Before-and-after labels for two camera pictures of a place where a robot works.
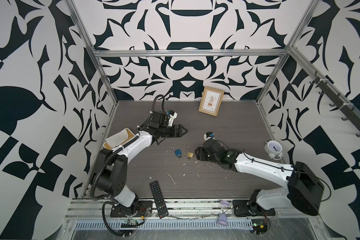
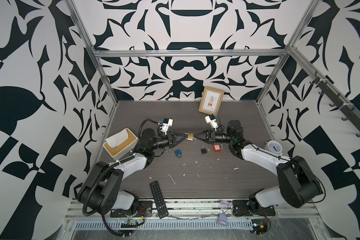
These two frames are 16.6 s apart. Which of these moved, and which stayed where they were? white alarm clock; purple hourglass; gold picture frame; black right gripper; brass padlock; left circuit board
Moved: black right gripper; brass padlock
Stayed: left circuit board; white alarm clock; gold picture frame; purple hourglass
